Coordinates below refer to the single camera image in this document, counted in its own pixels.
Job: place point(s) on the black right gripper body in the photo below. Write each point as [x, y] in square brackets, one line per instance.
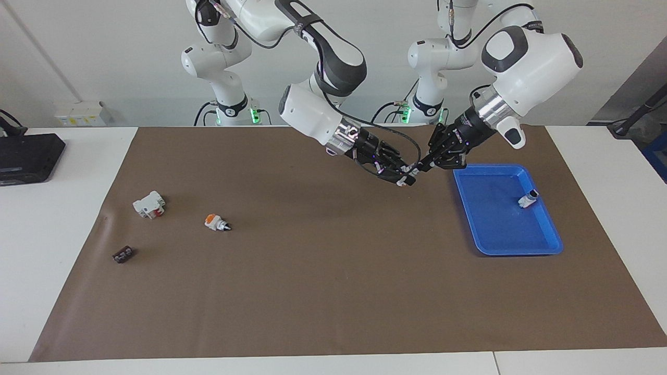
[370, 148]

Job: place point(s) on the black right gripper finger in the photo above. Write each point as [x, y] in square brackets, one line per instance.
[393, 177]
[397, 159]

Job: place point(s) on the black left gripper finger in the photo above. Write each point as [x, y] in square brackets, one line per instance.
[440, 140]
[451, 160]

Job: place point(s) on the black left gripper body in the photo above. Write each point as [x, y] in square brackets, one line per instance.
[469, 130]

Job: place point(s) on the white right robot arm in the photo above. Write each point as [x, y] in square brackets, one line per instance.
[312, 112]

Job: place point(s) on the blue plastic tray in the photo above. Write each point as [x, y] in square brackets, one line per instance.
[495, 219]

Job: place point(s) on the brown table mat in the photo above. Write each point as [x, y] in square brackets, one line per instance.
[333, 260]

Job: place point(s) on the black stand bar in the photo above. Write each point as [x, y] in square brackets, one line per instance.
[646, 107]

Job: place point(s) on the blue crate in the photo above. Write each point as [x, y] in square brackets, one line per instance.
[659, 156]

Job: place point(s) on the white circuit breaker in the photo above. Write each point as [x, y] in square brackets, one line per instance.
[146, 204]

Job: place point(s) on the small black terminal block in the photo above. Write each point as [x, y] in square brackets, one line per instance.
[123, 254]

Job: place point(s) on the black box device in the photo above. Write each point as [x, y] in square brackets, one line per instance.
[28, 156]

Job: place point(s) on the orange selector switch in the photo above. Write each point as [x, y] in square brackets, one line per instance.
[211, 221]

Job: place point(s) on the white wall socket box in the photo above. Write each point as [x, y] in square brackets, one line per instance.
[78, 114]

